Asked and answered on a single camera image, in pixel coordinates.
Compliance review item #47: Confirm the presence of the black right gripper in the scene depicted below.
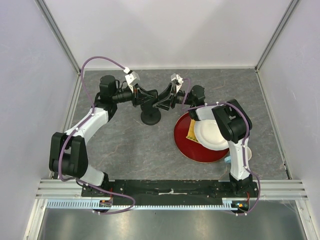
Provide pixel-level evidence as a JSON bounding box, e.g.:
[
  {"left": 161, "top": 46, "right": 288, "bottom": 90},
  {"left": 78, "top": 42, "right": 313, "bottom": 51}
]
[{"left": 152, "top": 83, "right": 194, "bottom": 112}]

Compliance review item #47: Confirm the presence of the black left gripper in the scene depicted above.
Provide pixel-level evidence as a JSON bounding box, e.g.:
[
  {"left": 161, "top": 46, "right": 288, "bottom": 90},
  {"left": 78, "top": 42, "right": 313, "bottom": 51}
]
[{"left": 112, "top": 84, "right": 154, "bottom": 108}]

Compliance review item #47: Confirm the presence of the black smartphone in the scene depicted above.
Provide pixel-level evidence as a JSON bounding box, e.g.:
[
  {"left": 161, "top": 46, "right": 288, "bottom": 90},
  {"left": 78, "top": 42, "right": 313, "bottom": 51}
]
[{"left": 150, "top": 89, "right": 159, "bottom": 112}]

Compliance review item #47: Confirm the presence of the black phone stand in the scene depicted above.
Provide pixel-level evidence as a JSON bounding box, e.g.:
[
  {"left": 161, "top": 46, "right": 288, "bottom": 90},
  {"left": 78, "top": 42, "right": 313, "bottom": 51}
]
[{"left": 140, "top": 105, "right": 162, "bottom": 126}]

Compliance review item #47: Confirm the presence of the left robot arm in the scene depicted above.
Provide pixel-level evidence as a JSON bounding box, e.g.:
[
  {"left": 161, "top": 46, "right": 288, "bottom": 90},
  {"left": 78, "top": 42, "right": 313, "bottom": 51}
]
[{"left": 49, "top": 72, "right": 161, "bottom": 197}]

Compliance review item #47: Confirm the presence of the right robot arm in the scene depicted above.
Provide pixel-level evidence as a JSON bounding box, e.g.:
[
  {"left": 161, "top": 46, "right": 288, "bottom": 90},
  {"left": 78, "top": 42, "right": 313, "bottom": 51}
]
[{"left": 154, "top": 83, "right": 256, "bottom": 197}]

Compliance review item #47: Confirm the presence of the yellow sponge cloth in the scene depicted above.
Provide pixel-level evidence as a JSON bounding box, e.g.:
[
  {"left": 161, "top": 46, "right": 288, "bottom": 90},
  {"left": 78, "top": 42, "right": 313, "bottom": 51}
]
[{"left": 186, "top": 119, "right": 198, "bottom": 143}]

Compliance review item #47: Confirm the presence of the white paper plate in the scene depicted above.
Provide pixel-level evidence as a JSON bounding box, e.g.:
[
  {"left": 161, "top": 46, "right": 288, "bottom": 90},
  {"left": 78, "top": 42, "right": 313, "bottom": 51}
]
[{"left": 194, "top": 119, "right": 229, "bottom": 151}]

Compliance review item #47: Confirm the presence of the red round tray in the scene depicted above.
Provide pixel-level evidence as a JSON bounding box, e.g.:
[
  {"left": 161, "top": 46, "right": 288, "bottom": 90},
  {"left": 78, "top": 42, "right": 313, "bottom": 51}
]
[{"left": 173, "top": 113, "right": 229, "bottom": 164}]

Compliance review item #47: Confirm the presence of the light blue mug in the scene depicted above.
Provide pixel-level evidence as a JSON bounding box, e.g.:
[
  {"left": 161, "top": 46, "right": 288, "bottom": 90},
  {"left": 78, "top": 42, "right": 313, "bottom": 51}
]
[{"left": 224, "top": 147, "right": 252, "bottom": 164}]

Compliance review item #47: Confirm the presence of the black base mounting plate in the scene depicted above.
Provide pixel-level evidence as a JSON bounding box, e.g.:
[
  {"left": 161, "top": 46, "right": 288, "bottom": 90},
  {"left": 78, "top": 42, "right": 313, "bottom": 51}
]
[{"left": 81, "top": 178, "right": 259, "bottom": 206}]

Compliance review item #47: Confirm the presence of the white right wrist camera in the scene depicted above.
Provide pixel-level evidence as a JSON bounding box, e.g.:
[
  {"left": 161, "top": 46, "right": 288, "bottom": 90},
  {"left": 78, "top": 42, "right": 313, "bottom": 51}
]
[{"left": 170, "top": 73, "right": 184, "bottom": 94}]

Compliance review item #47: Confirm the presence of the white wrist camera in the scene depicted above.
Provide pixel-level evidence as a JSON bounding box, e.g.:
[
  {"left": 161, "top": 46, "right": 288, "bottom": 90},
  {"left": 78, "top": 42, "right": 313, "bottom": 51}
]
[
  {"left": 170, "top": 73, "right": 184, "bottom": 94},
  {"left": 123, "top": 67, "right": 140, "bottom": 93}
]

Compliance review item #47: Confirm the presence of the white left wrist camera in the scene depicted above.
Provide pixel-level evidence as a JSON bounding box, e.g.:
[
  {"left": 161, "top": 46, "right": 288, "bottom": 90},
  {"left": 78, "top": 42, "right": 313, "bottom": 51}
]
[{"left": 123, "top": 67, "right": 140, "bottom": 93}]

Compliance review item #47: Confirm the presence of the aluminium front rail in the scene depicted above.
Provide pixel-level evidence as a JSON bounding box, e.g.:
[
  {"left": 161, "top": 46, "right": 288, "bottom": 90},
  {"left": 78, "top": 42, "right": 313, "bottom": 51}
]
[{"left": 35, "top": 179, "right": 308, "bottom": 200}]

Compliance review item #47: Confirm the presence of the slotted cable duct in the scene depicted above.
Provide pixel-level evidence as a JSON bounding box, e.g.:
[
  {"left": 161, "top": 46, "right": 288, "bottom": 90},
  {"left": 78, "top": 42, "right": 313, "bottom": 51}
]
[{"left": 46, "top": 198, "right": 249, "bottom": 211}]

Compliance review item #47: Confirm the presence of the aluminium frame post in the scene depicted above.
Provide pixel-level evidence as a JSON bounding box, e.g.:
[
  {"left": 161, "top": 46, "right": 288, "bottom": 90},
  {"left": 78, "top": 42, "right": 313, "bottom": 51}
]
[
  {"left": 254, "top": 0, "right": 300, "bottom": 73},
  {"left": 35, "top": 0, "right": 81, "bottom": 76}
]

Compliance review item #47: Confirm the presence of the right aluminium frame post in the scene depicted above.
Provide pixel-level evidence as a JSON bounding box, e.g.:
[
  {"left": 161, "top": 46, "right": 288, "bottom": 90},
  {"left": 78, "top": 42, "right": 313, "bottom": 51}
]
[{"left": 254, "top": 0, "right": 300, "bottom": 73}]

